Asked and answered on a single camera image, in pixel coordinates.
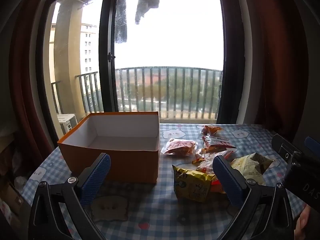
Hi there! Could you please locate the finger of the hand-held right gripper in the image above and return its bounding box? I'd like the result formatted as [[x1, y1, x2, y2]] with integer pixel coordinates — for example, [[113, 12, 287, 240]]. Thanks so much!
[[271, 134, 303, 163], [304, 136, 320, 153]]

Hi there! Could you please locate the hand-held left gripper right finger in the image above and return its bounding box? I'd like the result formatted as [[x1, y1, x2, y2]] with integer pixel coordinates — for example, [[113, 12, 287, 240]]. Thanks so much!
[[212, 155, 293, 240]]

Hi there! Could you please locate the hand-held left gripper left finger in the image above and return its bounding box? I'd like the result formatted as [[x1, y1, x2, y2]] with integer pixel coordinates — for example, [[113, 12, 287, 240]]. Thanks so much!
[[28, 152, 111, 240]]

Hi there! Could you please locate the orange cardboard box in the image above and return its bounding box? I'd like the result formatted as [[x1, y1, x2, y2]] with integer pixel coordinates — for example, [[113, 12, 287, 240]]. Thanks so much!
[[57, 112, 160, 183]]

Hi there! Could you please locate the yellow snack packet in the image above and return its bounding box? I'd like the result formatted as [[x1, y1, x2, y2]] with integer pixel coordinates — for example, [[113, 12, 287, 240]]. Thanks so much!
[[172, 165, 225, 203]]

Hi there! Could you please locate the red and white snack packet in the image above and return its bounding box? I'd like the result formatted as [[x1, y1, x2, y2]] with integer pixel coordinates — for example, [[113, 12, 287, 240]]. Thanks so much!
[[201, 135, 237, 153]]

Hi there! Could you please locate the person's right hand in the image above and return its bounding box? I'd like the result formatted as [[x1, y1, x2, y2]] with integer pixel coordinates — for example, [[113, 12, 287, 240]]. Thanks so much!
[[295, 206, 312, 239]]

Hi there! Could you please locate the pale green snack packet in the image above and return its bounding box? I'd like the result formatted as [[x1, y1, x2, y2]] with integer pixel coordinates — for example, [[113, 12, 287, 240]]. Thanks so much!
[[230, 152, 275, 186]]

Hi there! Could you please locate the clear packet with pale snack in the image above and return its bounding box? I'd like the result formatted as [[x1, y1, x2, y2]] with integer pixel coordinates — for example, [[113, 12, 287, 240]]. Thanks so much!
[[192, 148, 233, 174]]

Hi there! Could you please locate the orange snack packet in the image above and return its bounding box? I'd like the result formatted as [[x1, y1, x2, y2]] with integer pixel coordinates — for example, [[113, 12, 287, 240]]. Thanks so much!
[[201, 125, 223, 136]]

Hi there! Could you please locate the clear packet with red snack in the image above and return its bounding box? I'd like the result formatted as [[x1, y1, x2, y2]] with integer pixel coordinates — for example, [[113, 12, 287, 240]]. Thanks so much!
[[161, 138, 198, 157]]

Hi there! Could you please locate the white air conditioner unit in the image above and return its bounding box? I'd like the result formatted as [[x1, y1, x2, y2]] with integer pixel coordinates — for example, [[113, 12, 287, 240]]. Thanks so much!
[[57, 114, 78, 135]]

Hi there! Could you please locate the blue checked bear tablecloth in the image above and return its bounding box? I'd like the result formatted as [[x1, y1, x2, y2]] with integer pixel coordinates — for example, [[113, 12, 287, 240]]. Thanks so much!
[[21, 123, 308, 240]]

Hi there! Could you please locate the brown cardboard carton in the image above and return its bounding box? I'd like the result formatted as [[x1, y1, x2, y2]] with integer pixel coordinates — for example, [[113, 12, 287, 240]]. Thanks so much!
[[0, 180, 25, 220]]

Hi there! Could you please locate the dark red curtain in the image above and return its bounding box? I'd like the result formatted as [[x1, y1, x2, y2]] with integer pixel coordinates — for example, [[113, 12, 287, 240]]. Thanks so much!
[[9, 0, 60, 150], [250, 0, 308, 140]]

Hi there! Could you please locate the balcony railing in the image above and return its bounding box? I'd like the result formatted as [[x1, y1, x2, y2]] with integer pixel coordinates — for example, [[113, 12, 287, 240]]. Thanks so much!
[[51, 66, 223, 120]]

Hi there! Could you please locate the beige apartment building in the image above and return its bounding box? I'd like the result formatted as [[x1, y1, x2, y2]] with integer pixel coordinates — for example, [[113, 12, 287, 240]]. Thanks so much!
[[80, 23, 98, 73]]

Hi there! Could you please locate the dark hanging cloth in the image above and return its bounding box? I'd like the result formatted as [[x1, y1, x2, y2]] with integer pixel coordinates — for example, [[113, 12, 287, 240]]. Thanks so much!
[[115, 0, 128, 44]]

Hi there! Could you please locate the grey hanging towel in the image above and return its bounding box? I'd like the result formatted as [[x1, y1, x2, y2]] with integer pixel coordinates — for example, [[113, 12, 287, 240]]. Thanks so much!
[[135, 0, 160, 25]]

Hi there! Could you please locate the black window frame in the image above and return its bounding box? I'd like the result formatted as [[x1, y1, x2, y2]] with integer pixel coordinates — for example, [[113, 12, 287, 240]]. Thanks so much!
[[35, 0, 250, 140]]

